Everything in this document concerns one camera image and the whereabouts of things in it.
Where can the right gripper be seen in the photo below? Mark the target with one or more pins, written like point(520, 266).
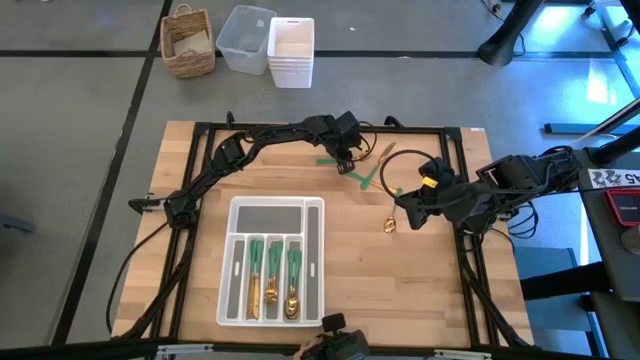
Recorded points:
point(447, 197)

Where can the clear plastic bin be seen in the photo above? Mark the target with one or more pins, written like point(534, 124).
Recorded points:
point(245, 40)

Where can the white printed label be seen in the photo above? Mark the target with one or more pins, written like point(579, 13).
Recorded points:
point(614, 177)

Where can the black clamp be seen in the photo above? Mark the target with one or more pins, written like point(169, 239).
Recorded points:
point(230, 119)
point(395, 121)

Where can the white plastic bin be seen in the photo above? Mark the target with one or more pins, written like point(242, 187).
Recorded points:
point(291, 70)

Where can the black metal table frame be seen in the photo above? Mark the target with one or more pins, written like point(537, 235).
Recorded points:
point(425, 129)

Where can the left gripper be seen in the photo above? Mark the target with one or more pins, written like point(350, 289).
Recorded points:
point(342, 132)

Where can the blue metal bar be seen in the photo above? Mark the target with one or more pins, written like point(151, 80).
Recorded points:
point(575, 129)

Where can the black handheld camera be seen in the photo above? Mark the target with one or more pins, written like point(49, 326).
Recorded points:
point(340, 345)

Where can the black stand base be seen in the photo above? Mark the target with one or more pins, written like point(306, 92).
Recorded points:
point(500, 47)

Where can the red black device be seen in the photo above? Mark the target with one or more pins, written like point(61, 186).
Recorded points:
point(625, 207)

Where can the wicker basket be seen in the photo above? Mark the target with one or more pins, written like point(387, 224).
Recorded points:
point(187, 67)

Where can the black metal bar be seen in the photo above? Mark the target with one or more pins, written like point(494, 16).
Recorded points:
point(75, 350)

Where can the white plastic cutlery tray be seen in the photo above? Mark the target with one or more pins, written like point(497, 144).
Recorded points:
point(270, 219)

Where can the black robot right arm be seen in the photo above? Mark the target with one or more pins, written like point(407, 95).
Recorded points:
point(520, 175)

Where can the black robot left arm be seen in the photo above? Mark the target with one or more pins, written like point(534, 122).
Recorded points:
point(290, 132)

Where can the beige card sheet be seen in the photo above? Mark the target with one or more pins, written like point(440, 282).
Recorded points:
point(192, 44)

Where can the dark side desk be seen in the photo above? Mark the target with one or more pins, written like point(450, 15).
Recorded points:
point(595, 225)

